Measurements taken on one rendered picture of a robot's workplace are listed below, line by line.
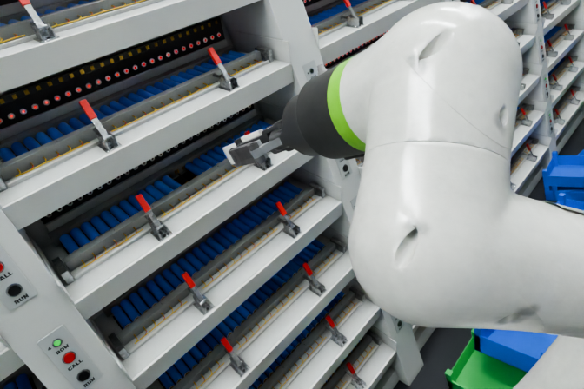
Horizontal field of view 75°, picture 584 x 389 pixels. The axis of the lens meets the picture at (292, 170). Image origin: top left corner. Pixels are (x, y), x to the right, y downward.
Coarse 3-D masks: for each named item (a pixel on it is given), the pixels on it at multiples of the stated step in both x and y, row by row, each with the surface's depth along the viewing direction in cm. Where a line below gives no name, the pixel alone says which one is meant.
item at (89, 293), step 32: (224, 128) 96; (288, 160) 88; (224, 192) 81; (256, 192) 84; (192, 224) 74; (64, 256) 71; (96, 256) 70; (128, 256) 69; (160, 256) 71; (64, 288) 63; (96, 288) 64; (128, 288) 68
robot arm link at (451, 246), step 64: (384, 192) 24; (448, 192) 22; (512, 192) 25; (384, 256) 23; (448, 256) 21; (512, 256) 22; (576, 256) 23; (448, 320) 23; (512, 320) 24; (576, 320) 24
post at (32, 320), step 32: (0, 224) 55; (32, 256) 58; (0, 320) 56; (32, 320) 58; (64, 320) 61; (32, 352) 59; (96, 352) 65; (64, 384) 62; (96, 384) 65; (128, 384) 68
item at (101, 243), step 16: (224, 160) 86; (208, 176) 83; (224, 176) 84; (176, 192) 79; (192, 192) 81; (160, 208) 77; (128, 224) 73; (144, 224) 75; (96, 240) 70; (112, 240) 71; (80, 256) 68
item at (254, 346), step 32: (320, 256) 106; (288, 288) 99; (320, 288) 100; (224, 320) 95; (256, 320) 94; (288, 320) 94; (192, 352) 89; (224, 352) 88; (256, 352) 89; (160, 384) 86; (192, 384) 84; (224, 384) 84
